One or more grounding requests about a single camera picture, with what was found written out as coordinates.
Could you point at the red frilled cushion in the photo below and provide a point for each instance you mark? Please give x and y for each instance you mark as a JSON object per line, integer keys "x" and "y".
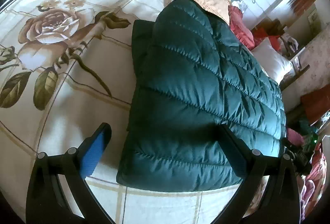
{"x": 237, "y": 26}

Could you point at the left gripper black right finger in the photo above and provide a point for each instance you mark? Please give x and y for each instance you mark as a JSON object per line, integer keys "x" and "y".
{"x": 248, "y": 165}

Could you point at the wooden chair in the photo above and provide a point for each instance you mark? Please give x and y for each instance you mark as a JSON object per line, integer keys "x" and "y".
{"x": 292, "y": 52}

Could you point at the floral cream bedspread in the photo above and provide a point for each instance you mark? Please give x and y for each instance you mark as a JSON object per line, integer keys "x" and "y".
{"x": 58, "y": 105}

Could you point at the white pillow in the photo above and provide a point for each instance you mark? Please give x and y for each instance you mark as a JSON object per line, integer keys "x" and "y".
{"x": 275, "y": 65}

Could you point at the dark green quilted jacket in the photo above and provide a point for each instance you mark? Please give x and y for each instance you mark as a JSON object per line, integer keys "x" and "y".
{"x": 192, "y": 76}

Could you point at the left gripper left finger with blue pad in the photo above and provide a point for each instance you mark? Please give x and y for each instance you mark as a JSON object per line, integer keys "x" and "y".
{"x": 80, "y": 163}

